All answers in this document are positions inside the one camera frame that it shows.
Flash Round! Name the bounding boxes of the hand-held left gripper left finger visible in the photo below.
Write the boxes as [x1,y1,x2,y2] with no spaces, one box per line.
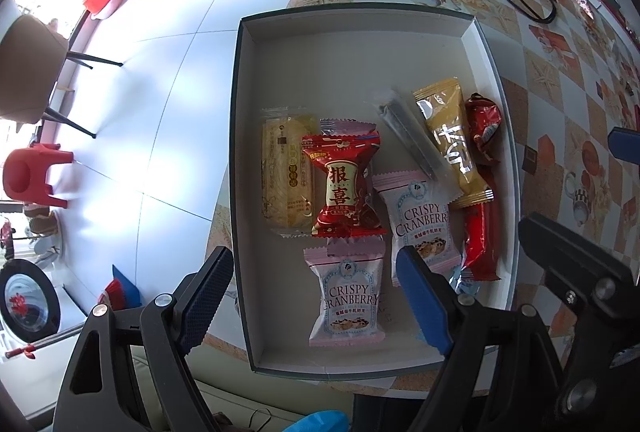
[52,246,235,432]

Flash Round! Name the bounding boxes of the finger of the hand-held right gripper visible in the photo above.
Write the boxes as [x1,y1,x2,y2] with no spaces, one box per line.
[607,126,640,160]
[517,212,638,313]

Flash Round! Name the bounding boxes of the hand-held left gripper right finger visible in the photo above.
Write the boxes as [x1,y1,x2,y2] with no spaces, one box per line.
[396,246,568,432]

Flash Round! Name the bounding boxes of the small blue candy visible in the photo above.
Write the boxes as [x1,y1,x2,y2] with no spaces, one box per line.
[447,264,482,296]

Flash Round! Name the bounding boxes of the pink square snack packet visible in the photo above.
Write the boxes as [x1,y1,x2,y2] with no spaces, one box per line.
[372,169,463,289]
[303,237,387,348]

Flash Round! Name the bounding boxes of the red long snack packet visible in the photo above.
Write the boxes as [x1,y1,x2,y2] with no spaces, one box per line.
[457,166,504,283]

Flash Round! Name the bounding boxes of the red crinkled snack packet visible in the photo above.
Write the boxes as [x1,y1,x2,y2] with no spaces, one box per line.
[465,93,502,166]

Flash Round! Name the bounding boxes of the red packet with gold label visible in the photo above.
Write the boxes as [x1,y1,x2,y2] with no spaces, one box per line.
[301,118,389,239]

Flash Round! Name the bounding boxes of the yellow cake packet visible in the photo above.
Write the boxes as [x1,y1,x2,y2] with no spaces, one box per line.
[260,108,319,239]

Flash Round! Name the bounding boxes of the golden long snack packet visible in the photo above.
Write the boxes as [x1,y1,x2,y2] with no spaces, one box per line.
[412,78,496,211]

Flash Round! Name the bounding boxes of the clear packet with dark stick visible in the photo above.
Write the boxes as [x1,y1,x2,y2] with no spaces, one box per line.
[372,88,459,186]

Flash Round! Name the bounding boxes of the white cardboard box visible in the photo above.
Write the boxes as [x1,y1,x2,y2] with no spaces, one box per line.
[229,2,522,381]

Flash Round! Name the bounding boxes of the red and blue brush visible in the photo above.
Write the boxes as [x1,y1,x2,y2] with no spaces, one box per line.
[96,264,144,313]

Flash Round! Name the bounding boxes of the printed tablecloth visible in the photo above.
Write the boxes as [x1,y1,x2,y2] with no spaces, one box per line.
[205,0,640,399]

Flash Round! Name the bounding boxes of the beige sofa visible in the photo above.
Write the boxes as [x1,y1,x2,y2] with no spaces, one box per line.
[129,344,357,432]

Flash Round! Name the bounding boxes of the red plastic stool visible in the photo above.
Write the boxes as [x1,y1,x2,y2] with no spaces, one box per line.
[2,143,76,211]

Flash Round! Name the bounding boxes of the beige chair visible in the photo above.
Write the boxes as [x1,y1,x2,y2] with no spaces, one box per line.
[0,0,124,141]

